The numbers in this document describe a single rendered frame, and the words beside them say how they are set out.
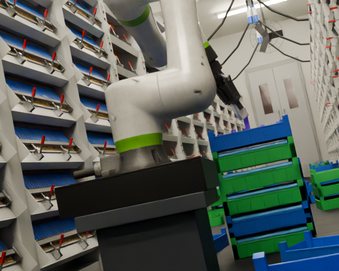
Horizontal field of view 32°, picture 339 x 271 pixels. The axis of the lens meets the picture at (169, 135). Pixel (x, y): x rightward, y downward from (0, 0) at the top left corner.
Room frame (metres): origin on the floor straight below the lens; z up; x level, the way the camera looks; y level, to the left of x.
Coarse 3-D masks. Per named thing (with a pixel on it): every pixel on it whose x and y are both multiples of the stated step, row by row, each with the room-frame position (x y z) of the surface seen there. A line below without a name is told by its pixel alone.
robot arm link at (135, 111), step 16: (128, 80) 1.50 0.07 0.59; (144, 80) 1.50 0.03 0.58; (112, 96) 1.51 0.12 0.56; (128, 96) 1.50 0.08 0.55; (144, 96) 1.49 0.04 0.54; (112, 112) 1.52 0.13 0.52; (128, 112) 1.50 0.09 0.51; (144, 112) 1.50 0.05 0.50; (160, 112) 1.50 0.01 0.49; (112, 128) 1.53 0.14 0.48; (128, 128) 1.50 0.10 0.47; (144, 128) 1.50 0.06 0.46; (160, 128) 1.54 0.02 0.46; (128, 144) 1.50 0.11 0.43; (144, 144) 1.50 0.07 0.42
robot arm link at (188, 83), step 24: (168, 0) 1.62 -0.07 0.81; (192, 0) 1.62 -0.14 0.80; (168, 24) 1.59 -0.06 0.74; (192, 24) 1.58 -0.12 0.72; (168, 48) 1.56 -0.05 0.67; (192, 48) 1.53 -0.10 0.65; (168, 72) 1.50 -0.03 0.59; (192, 72) 1.48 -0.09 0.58; (168, 96) 1.48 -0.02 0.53; (192, 96) 1.47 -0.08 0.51
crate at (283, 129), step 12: (288, 120) 2.16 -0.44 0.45; (240, 132) 2.18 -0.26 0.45; (252, 132) 2.17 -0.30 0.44; (264, 132) 2.17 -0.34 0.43; (276, 132) 2.16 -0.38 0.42; (288, 132) 2.16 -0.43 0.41; (216, 144) 2.19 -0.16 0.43; (228, 144) 2.18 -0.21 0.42; (240, 144) 2.18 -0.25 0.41; (252, 144) 2.22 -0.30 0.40
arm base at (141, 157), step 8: (160, 144) 1.53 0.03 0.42; (128, 152) 1.51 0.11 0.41; (136, 152) 1.50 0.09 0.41; (144, 152) 1.50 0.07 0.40; (152, 152) 1.51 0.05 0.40; (160, 152) 1.52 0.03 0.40; (104, 160) 1.54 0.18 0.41; (112, 160) 1.53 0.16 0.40; (120, 160) 1.53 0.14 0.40; (128, 160) 1.50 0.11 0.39; (136, 160) 1.49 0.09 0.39; (144, 160) 1.49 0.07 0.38; (152, 160) 1.49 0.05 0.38; (160, 160) 1.51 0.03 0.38; (168, 160) 1.53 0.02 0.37; (88, 168) 1.57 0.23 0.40; (96, 168) 1.54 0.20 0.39; (104, 168) 1.53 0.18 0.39; (112, 168) 1.53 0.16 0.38; (120, 168) 1.53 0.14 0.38; (128, 168) 1.49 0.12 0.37; (136, 168) 1.48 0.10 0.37; (80, 176) 1.57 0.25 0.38; (88, 176) 1.57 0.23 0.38; (104, 176) 1.52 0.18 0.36
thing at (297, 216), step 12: (228, 216) 2.19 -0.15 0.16; (264, 216) 2.17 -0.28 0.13; (276, 216) 2.17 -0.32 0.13; (288, 216) 2.16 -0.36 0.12; (300, 216) 2.16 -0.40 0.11; (228, 228) 2.19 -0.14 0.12; (240, 228) 2.18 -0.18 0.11; (252, 228) 2.18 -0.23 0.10; (264, 228) 2.17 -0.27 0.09; (276, 228) 2.17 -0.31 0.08
